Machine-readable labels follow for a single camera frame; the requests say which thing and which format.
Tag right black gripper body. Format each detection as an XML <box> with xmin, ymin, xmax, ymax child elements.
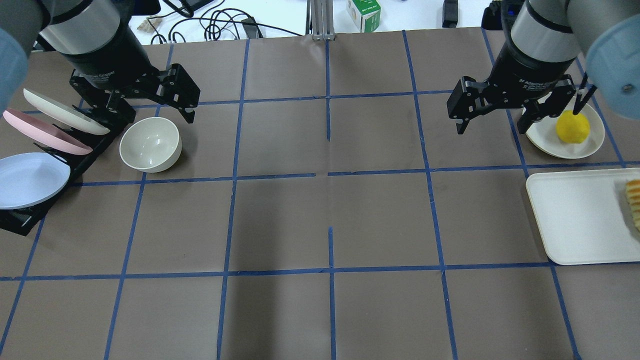
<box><xmin>481</xmin><ymin>42</ymin><xmax>570</xmax><ymax>113</ymax></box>

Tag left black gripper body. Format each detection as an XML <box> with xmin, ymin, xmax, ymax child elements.
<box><xmin>68</xmin><ymin>46</ymin><xmax>173</xmax><ymax>112</ymax></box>

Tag yellow lemon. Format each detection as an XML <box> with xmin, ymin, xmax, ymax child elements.
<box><xmin>555</xmin><ymin>111</ymin><xmax>591</xmax><ymax>144</ymax></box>

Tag white ceramic bowl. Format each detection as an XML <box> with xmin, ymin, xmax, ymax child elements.
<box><xmin>119</xmin><ymin>117</ymin><xmax>183</xmax><ymax>173</ymax></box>

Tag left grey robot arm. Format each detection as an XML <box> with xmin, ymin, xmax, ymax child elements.
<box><xmin>1</xmin><ymin>0</ymin><xmax>201</xmax><ymax>124</ymax></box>

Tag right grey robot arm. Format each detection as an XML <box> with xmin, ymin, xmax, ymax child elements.
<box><xmin>446</xmin><ymin>0</ymin><xmax>640</xmax><ymax>135</ymax></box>

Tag small cream plate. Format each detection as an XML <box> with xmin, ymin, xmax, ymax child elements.
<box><xmin>525</xmin><ymin>104</ymin><xmax>605</xmax><ymax>159</ymax></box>

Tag cream plate in rack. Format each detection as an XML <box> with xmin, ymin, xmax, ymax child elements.
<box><xmin>23</xmin><ymin>88</ymin><xmax>110</xmax><ymax>136</ymax></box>

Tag pink plate in rack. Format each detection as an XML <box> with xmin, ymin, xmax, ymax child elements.
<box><xmin>2</xmin><ymin>108</ymin><xmax>93</xmax><ymax>156</ymax></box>

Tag black power adapter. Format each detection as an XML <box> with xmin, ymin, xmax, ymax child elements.
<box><xmin>241</xmin><ymin>16</ymin><xmax>264</xmax><ymax>39</ymax></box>

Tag black device on desk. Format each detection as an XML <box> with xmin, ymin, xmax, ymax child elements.
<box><xmin>441</xmin><ymin>0</ymin><xmax>459</xmax><ymax>28</ymax></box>

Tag light blue plate in rack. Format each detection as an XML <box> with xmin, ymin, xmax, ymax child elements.
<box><xmin>0</xmin><ymin>152</ymin><xmax>71</xmax><ymax>210</ymax></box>

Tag striped bread piece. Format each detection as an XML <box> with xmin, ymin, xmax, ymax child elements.
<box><xmin>624</xmin><ymin>178</ymin><xmax>640</xmax><ymax>231</ymax></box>

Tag white rectangular tray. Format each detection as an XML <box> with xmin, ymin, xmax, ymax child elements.
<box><xmin>525</xmin><ymin>168</ymin><xmax>640</xmax><ymax>265</ymax></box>

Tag green white carton box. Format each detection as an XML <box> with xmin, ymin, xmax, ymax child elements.
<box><xmin>346</xmin><ymin>0</ymin><xmax>382</xmax><ymax>34</ymax></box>

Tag black dish rack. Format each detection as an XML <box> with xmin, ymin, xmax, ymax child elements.
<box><xmin>1</xmin><ymin>124</ymin><xmax>125</xmax><ymax>236</ymax></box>

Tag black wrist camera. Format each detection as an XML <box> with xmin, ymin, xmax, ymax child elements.
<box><xmin>480</xmin><ymin>0</ymin><xmax>525</xmax><ymax>31</ymax></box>

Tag black cables bundle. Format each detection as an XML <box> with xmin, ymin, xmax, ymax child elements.
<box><xmin>148</xmin><ymin>0</ymin><xmax>304</xmax><ymax>45</ymax></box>

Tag aluminium frame post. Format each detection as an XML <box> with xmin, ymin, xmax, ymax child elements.
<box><xmin>306</xmin><ymin>0</ymin><xmax>336</xmax><ymax>41</ymax></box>

